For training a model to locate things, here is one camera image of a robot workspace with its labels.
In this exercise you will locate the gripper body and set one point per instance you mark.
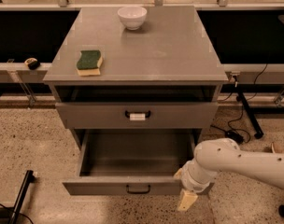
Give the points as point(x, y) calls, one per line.
point(190, 178)

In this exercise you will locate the grey drawer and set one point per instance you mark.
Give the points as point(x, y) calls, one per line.
point(129, 162)
point(136, 115)

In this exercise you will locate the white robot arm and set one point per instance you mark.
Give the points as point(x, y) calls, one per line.
point(211, 157)

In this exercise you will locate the grey drawer cabinet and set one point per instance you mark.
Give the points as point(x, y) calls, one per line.
point(169, 59)

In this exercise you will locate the grey top drawer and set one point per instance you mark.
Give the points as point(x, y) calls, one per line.
point(136, 115)

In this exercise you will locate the black stand leg right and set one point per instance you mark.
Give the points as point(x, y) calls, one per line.
point(257, 128)

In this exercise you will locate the black stand leg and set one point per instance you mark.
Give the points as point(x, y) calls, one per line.
point(10, 215)
point(257, 128)

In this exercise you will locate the tan shoe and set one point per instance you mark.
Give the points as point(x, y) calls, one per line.
point(276, 148)

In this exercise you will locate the green yellow sponge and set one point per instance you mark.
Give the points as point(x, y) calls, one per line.
point(89, 63)

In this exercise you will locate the black stand leg left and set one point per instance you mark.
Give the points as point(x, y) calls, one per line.
point(10, 215)

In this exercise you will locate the white ceramic bowl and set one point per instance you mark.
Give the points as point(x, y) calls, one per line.
point(132, 18)

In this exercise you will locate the black yellow tape measure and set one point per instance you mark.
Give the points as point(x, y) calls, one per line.
point(32, 63)

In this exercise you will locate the black power adapter with cable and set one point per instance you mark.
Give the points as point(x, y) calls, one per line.
point(239, 135)

